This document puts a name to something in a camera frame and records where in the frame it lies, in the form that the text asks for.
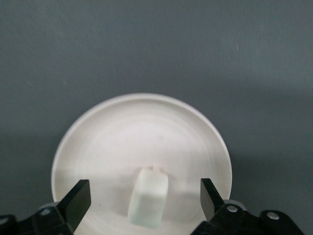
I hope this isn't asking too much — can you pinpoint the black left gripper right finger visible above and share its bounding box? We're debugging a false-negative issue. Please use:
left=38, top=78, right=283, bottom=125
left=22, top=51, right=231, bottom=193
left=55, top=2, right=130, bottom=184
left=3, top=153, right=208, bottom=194
left=190, top=178, right=304, bottom=235

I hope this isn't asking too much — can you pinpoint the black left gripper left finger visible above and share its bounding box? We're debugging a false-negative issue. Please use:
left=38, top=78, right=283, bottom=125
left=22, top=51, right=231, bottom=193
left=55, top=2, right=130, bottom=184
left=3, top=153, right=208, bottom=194
left=0, top=179, right=92, bottom=235

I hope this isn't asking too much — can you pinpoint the white rectangular steamed bun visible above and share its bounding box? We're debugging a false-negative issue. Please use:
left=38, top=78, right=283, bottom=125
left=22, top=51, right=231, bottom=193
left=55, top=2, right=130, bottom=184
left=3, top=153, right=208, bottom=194
left=127, top=166, right=170, bottom=227

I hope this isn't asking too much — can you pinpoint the white round plate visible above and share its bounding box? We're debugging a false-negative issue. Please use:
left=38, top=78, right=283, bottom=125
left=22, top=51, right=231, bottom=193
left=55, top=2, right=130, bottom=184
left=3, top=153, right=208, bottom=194
left=50, top=92, right=233, bottom=235

